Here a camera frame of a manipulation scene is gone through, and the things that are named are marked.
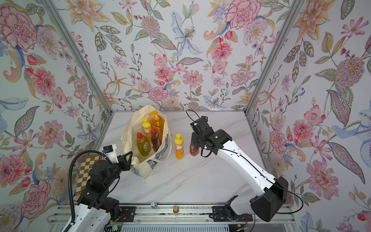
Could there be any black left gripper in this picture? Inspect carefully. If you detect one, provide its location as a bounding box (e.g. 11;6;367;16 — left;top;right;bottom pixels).
104;151;135;189

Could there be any red fairy bottle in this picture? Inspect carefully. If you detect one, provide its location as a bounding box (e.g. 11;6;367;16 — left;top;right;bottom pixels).
190;142;200;157
150;128;161;152

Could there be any green Fairy dish soap bottle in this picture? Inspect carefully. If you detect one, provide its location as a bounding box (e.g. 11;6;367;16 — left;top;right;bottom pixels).
137;132;151;157

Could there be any orange bottle yellow cap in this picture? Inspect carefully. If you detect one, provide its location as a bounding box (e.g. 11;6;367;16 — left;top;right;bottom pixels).
142;118;152;141
174;133;184;160

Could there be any cream canvas shopping bag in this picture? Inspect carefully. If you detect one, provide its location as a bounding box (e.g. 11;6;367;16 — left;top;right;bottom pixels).
121;104;172;178

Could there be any red Fairy bottle front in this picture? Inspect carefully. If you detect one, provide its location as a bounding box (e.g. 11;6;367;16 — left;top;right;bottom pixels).
150;128;161;152

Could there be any orange bottle yellow cap front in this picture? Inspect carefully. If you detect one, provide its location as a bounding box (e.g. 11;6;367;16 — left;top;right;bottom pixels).
142;118;152;141

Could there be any large orange pump soap bottle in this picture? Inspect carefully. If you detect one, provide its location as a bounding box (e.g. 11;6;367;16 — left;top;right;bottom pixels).
149;111;164;140

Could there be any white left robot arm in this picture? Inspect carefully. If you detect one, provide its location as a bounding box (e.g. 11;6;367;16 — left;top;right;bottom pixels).
63;150;133;232

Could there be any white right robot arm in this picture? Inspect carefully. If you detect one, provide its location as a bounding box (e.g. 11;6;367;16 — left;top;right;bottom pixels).
190;116;288;222

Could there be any wooden chess board box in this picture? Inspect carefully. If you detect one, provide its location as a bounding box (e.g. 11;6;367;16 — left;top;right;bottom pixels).
74;154;103;196

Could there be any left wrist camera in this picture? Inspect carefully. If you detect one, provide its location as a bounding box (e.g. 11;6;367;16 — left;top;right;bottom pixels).
102;144;118;163

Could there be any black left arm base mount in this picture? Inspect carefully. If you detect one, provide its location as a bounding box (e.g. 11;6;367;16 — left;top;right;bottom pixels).
110;199;136;222

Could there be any aluminium front rail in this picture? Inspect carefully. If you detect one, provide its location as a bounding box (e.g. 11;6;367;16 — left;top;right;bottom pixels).
47;202;296;232

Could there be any brass rail knob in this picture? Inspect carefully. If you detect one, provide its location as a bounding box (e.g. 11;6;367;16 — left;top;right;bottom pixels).
173;206;179;214

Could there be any black corrugated cable conduit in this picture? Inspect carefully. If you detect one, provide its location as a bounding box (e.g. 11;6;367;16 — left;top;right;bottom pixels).
62;150;106;232

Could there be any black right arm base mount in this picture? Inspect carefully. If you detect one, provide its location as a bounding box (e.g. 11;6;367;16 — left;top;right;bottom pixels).
209;195;253;223

